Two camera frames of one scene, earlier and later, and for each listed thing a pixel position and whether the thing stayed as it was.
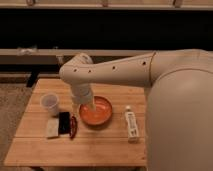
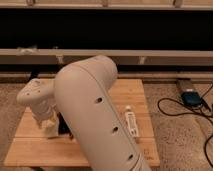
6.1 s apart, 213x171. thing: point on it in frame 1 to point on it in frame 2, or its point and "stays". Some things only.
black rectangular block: [64, 123] stays
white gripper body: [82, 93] to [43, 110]
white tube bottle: [132, 125] stays
